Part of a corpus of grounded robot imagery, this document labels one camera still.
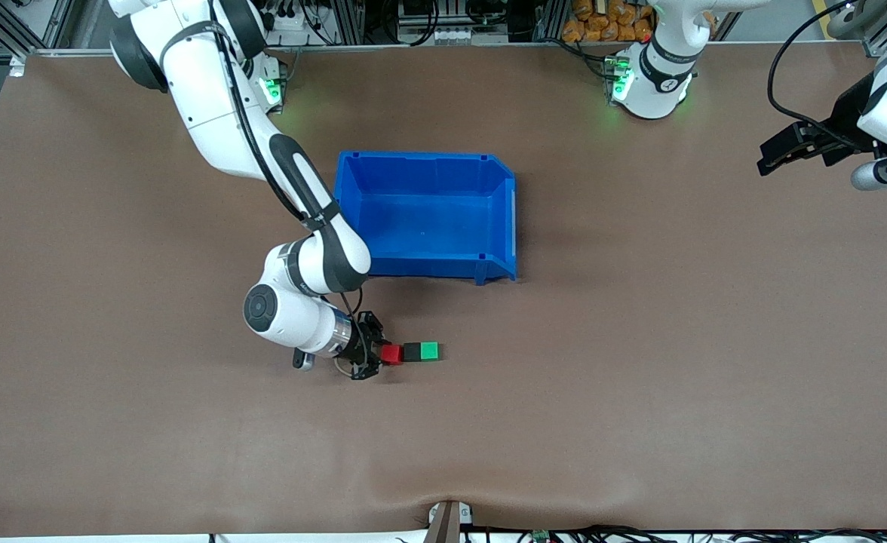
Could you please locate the grey metal fixture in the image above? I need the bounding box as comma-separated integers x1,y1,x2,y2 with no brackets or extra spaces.
827,0,870,40

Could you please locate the blue plastic storage bin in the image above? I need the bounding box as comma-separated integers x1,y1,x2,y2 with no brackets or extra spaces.
325,151,518,286

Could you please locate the metal table clamp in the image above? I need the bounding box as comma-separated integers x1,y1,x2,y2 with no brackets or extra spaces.
427,499,474,543

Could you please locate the orange packaged goods pile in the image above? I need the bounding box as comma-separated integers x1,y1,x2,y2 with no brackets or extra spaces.
561,0,655,44

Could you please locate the white terminal block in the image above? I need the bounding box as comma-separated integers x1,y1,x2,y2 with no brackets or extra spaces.
430,26,510,44

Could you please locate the white power strip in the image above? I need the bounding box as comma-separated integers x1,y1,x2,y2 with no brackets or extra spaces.
262,6,316,32

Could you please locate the black box device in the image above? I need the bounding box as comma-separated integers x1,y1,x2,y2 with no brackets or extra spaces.
397,0,444,25

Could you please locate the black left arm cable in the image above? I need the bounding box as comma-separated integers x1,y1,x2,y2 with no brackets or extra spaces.
766,0,867,150

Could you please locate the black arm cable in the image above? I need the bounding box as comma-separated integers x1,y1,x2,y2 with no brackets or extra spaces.
206,0,365,318
766,0,867,150

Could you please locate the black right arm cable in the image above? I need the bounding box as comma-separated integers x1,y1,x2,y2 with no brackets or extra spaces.
206,0,365,318

